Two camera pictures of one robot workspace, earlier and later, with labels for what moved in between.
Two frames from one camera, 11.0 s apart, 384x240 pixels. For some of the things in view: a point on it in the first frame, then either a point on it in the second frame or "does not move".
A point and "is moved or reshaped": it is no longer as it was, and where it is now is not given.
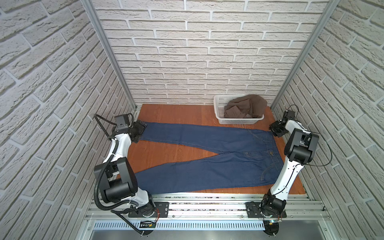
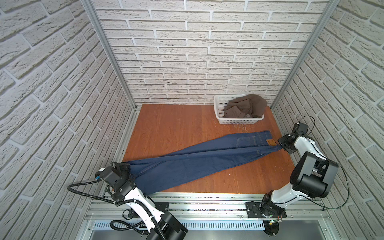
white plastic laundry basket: [219, 102] does not move
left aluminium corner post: [93, 13] does not move
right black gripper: [272, 126] → [282, 141]
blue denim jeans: [256, 159] is moved or reshaped
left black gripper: [141, 125] → [120, 166]
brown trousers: [253, 105] does not move
